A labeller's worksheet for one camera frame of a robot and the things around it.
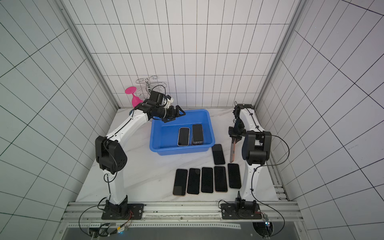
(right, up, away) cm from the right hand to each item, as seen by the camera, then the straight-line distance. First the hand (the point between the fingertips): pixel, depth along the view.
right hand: (228, 139), depth 91 cm
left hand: (-31, +14, -5) cm, 34 cm away
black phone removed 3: (-15, -21, -10) cm, 28 cm away
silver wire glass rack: (-49, +37, +4) cm, 62 cm away
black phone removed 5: (-29, +1, +5) cm, 29 cm away
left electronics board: (-55, -38, -24) cm, 71 cm away
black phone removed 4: (-7, -22, -8) cm, 24 cm away
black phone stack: (-19, +1, +9) cm, 22 cm away
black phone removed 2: (-22, -22, -9) cm, 33 cm away
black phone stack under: (0, -7, -8) cm, 10 cm away
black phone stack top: (-7, -10, +1) cm, 12 cm away
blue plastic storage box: (-42, +1, +8) cm, 43 cm away
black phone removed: (-30, -23, -9) cm, 39 cm away
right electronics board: (+13, -37, -23) cm, 45 cm away
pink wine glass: (-61, +25, +6) cm, 66 cm away
